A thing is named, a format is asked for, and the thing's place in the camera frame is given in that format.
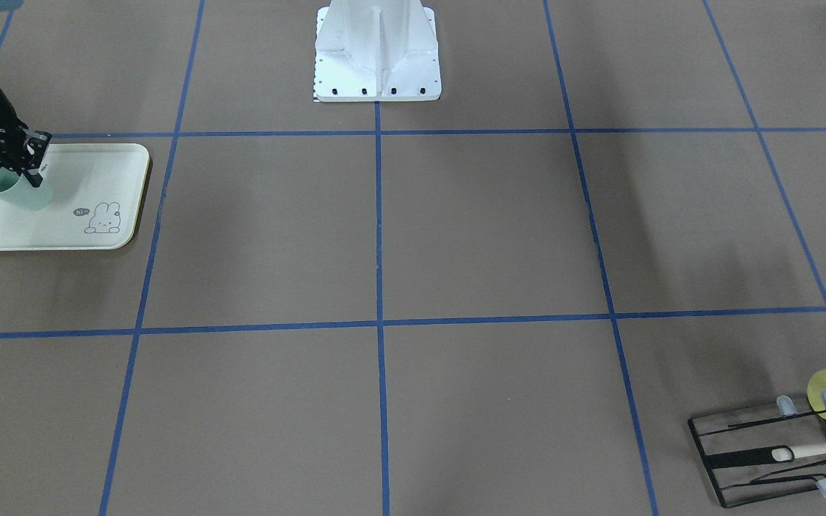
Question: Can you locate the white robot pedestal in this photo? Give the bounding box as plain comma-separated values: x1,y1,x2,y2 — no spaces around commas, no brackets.
313,1,442,102

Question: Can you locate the black wire cup rack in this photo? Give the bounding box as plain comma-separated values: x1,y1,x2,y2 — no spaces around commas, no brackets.
686,394,826,509

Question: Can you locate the green cup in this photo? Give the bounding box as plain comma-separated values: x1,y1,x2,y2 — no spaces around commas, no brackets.
0,168,54,212

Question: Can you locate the cream rabbit tray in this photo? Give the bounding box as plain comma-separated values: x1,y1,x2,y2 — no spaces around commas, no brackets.
0,143,151,252

